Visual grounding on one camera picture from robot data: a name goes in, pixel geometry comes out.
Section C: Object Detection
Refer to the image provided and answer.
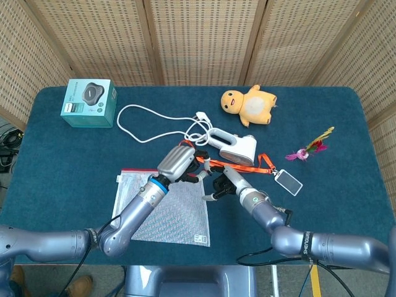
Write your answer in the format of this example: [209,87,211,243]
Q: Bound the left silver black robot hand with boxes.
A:
[157,145,217,186]

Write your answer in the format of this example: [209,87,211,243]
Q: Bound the white handheld garment steamer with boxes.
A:
[207,127,258,166]

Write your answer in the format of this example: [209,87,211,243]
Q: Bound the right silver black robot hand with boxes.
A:
[202,165,254,202]

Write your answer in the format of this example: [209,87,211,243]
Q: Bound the clear badge holder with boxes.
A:
[273,169,304,196]

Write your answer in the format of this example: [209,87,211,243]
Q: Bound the grey robot torso base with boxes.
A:
[123,265,257,297]

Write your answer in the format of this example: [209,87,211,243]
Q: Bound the yellow plush duck toy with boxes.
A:
[220,84,278,127]

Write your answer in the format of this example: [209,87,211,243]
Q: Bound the colourful feather shuttlecock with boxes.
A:
[285,126,335,163]

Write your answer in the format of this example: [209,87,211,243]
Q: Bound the woven folding screen panel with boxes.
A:
[244,0,371,88]
[142,0,269,87]
[24,0,165,87]
[309,0,396,217]
[0,0,77,131]

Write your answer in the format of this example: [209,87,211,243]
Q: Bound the black floor cable bundle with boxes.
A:
[0,122,24,174]

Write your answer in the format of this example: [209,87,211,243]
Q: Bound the white power cord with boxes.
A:
[116,104,214,147]

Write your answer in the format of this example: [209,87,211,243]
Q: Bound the transparent mesh zip pouch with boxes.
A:
[111,168,211,248]

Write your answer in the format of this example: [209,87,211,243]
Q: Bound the blue felt table cover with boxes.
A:
[0,85,396,267]

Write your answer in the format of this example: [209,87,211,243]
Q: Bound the brown leather shoe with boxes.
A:
[11,265,27,297]
[66,275,93,297]

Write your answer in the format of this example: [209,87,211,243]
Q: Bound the teal speaker product box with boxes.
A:
[60,79,119,129]

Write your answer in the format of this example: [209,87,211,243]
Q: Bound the orange lanyard strap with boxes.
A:
[179,139,278,177]

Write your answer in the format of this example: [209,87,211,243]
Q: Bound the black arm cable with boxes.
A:
[236,207,356,297]

